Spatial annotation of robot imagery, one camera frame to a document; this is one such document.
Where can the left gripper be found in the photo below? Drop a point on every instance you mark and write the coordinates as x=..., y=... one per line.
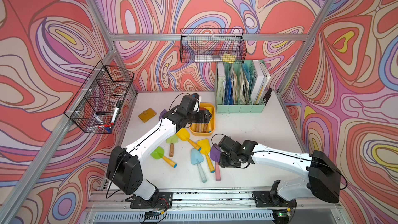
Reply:
x=205, y=118

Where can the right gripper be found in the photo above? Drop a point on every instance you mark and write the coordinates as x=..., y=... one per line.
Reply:
x=223, y=162

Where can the yellow storage box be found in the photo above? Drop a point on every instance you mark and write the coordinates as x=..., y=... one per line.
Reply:
x=204, y=129

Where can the purple trowel pink handle front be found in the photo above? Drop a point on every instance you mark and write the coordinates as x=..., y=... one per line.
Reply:
x=215, y=153

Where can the purple trowel pink handle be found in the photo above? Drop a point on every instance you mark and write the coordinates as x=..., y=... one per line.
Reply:
x=162, y=114
x=215, y=153

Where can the light blue trowel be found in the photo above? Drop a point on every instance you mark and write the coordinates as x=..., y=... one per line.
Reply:
x=196, y=159

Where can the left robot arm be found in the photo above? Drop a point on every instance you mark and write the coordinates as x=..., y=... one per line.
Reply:
x=124, y=168

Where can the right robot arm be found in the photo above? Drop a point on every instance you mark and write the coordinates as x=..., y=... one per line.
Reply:
x=317, y=175

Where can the mint green file organizer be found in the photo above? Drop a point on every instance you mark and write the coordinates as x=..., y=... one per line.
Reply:
x=232, y=89

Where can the yellow sponge in basket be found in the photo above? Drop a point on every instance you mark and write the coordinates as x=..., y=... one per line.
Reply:
x=229, y=58

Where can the black stapler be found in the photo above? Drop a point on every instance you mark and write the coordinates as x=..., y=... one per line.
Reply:
x=267, y=96

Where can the white book in organizer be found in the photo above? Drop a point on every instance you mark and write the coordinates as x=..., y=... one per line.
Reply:
x=260, y=80

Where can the black white marker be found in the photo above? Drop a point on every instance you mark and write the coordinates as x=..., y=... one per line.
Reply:
x=116, y=111

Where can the yellow scoop orange handle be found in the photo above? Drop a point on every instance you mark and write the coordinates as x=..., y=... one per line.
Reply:
x=184, y=135

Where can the light green trowel wooden handle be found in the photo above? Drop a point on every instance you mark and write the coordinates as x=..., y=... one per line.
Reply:
x=172, y=141

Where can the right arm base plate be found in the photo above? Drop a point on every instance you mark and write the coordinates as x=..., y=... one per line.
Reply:
x=263, y=199

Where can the green trowel yellow handle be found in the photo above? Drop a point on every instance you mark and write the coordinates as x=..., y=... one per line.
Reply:
x=158, y=154

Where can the black wire basket back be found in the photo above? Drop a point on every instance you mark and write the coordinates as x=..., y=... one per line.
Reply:
x=207, y=45

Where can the black wire basket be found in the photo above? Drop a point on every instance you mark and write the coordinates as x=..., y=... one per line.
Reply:
x=91, y=110
x=207, y=45

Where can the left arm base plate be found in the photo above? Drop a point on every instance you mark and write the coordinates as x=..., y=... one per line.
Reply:
x=162, y=200

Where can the black wire basket left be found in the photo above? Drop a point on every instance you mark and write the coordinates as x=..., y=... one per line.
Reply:
x=91, y=110

